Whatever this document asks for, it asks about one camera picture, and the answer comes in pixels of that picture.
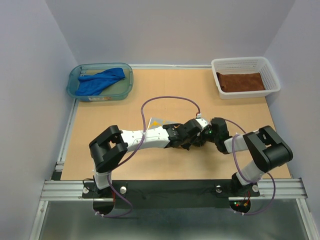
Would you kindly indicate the white plastic basket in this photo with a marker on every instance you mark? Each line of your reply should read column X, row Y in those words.
column 246, row 65

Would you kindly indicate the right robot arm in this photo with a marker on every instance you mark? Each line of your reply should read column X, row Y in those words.
column 267, row 149

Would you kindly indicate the teal plastic bin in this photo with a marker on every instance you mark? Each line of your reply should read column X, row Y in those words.
column 116, row 92

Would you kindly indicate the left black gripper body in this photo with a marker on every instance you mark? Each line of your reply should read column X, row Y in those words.
column 187, row 142

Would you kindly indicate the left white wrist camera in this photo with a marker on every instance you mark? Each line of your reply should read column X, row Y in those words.
column 202, row 122

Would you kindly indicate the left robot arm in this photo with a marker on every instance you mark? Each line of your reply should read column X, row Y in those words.
column 108, row 149

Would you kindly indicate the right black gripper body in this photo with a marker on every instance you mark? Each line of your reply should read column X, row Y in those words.
column 209, row 135

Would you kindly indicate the aluminium frame rail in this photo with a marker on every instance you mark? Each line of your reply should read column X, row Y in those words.
column 178, row 178

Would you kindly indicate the brown towel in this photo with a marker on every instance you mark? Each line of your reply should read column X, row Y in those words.
column 231, row 83

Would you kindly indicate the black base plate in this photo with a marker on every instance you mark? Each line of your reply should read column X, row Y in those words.
column 161, row 194

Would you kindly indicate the blue towel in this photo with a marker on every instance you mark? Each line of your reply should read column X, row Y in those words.
column 93, row 85

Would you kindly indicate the yellow white towel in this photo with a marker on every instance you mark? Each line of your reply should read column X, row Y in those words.
column 155, row 122

